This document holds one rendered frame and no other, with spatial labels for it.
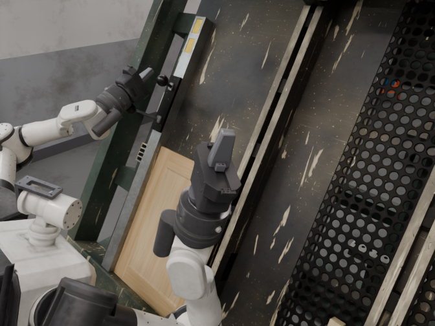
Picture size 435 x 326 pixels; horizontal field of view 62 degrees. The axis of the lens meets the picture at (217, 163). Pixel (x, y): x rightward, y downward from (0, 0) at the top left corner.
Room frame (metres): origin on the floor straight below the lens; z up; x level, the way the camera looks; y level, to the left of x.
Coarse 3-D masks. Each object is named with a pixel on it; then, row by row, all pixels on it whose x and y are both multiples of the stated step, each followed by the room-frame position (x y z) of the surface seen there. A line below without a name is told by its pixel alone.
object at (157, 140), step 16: (208, 32) 1.31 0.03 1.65; (192, 48) 1.27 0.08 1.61; (192, 64) 1.26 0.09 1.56; (176, 96) 1.20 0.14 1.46; (176, 112) 1.20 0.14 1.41; (160, 144) 1.14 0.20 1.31; (144, 160) 1.12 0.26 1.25; (144, 176) 1.08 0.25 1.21; (128, 208) 1.05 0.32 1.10; (128, 224) 1.02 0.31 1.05; (112, 240) 1.01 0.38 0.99; (112, 256) 0.97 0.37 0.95
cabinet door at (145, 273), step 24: (168, 168) 1.07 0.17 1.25; (192, 168) 1.01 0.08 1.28; (144, 192) 1.07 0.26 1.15; (168, 192) 1.02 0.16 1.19; (144, 216) 1.01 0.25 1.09; (144, 240) 0.96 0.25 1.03; (120, 264) 0.96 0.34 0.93; (144, 264) 0.91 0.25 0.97; (144, 288) 0.85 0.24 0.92; (168, 288) 0.81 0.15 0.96; (168, 312) 0.76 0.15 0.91
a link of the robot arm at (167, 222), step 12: (168, 216) 0.51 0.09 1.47; (168, 228) 0.50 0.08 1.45; (180, 228) 0.47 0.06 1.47; (156, 240) 0.51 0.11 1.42; (168, 240) 0.50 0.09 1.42; (180, 240) 0.49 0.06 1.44; (192, 240) 0.46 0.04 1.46; (204, 240) 0.46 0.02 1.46; (216, 240) 0.48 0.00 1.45; (156, 252) 0.51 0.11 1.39; (168, 252) 0.51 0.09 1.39; (204, 252) 0.48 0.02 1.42; (204, 264) 0.47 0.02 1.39
